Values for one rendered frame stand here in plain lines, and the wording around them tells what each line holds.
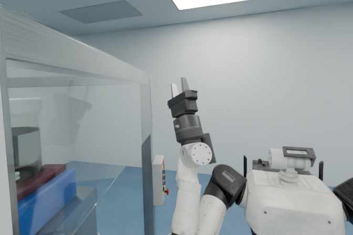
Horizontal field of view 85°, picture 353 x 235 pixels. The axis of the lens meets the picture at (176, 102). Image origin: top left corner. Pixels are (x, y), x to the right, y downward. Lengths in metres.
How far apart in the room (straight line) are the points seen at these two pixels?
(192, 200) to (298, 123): 3.36
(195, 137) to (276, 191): 0.31
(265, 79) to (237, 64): 0.54
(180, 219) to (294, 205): 0.35
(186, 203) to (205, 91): 3.19
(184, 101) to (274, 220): 0.45
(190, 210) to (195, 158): 0.13
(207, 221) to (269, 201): 0.20
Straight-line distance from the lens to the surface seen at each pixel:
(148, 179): 1.26
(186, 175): 0.64
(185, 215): 0.59
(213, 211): 0.70
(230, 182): 0.75
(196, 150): 0.56
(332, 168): 4.17
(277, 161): 0.72
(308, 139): 3.93
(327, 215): 0.76
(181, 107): 0.62
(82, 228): 0.62
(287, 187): 0.76
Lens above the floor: 1.63
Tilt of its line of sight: 4 degrees down
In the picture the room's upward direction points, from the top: 1 degrees counter-clockwise
